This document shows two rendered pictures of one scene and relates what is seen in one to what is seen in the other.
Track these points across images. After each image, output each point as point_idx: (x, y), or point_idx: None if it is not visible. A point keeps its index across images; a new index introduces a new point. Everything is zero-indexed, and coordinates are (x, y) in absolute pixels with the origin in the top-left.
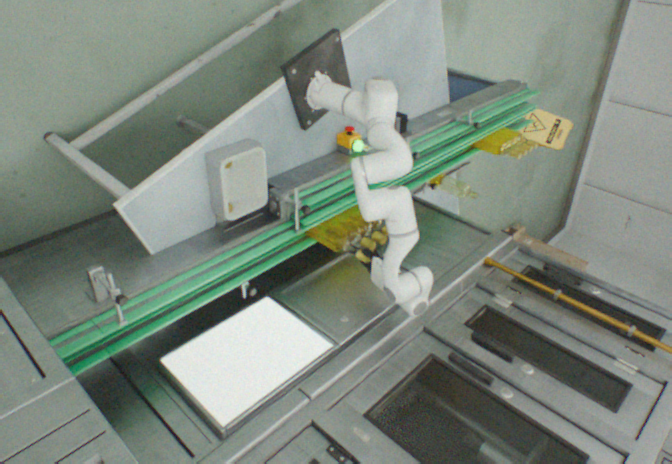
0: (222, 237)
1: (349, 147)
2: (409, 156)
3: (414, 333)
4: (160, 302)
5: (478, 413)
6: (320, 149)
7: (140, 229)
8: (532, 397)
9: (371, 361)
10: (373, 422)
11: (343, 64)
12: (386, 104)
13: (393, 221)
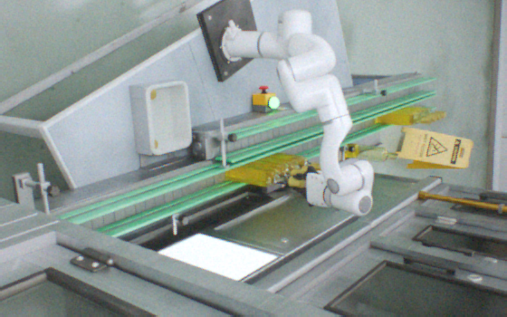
0: (148, 173)
1: (265, 103)
2: (331, 51)
3: (361, 246)
4: (90, 215)
5: (449, 295)
6: (237, 108)
7: (64, 156)
8: (503, 278)
9: (321, 268)
10: (337, 311)
11: (253, 22)
12: (301, 19)
13: (326, 105)
